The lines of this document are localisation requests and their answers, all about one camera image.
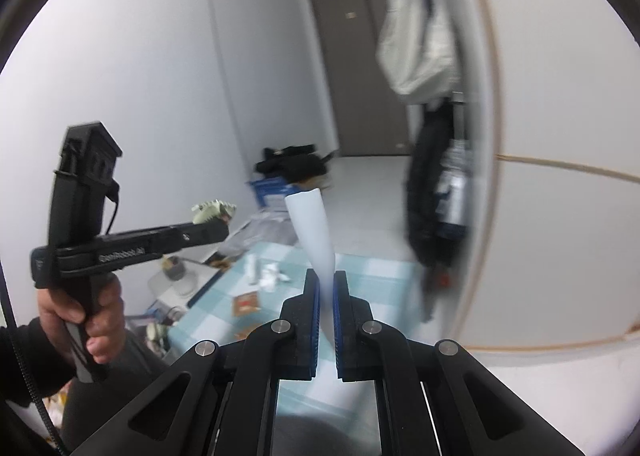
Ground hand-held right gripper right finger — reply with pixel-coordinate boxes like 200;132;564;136
333;270;586;456

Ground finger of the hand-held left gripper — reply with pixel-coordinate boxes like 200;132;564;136
150;222;231;254

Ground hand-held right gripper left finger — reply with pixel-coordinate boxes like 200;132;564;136
72;268;321;456

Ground clear printed wrapper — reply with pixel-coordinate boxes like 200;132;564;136
191;199;238;225

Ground brown heart sachet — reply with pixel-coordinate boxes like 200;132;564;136
232;292;262;315

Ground white foam sheet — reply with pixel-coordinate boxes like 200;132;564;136
285;188;337;354

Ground white shoulder bag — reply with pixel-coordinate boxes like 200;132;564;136
375;0;461;104

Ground person's left forearm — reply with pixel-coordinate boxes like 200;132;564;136
0;316;78;456

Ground person's left hand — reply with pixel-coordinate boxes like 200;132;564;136
37;280;126;364

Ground white box with dark side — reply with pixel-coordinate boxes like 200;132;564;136
147;258;223;317

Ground tape roll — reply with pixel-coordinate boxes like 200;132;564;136
160;256;197;297

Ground checked tablecloth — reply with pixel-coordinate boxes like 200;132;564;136
167;241;426;429

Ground crumpled white tissue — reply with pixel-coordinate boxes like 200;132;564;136
260;262;291;291

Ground blue cardboard box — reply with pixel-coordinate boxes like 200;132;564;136
247;175;301;209

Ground black bag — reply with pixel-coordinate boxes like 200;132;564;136
255;145;337;177

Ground black backpack hanging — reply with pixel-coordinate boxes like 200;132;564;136
404;100;468;267

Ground grey door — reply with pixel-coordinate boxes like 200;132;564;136
309;0;411;157

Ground white wardrobe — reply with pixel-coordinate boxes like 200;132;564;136
450;0;640;347

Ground black coiled cable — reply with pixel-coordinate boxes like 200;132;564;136
0;256;68;456

